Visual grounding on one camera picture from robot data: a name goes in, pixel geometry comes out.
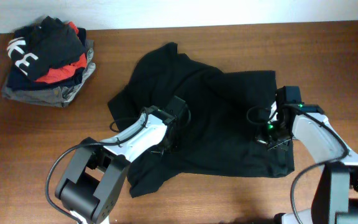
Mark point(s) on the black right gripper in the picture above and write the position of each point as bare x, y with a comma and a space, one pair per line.
261, 139

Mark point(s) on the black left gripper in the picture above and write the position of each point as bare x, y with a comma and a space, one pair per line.
178, 136

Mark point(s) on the black polo shirt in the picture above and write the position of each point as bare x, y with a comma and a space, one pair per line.
218, 137

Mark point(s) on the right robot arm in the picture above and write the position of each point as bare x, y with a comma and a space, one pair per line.
336, 197

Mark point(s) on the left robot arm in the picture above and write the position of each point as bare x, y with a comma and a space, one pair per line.
91, 184

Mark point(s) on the grey folded garment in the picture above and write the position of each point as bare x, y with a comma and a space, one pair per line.
60, 96

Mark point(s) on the red folded garment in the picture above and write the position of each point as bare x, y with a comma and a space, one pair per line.
67, 71

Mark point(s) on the black shirt with white letters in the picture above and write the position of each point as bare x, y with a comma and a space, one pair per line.
50, 44

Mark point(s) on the navy folded garment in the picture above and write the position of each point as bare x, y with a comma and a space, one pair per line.
17, 81

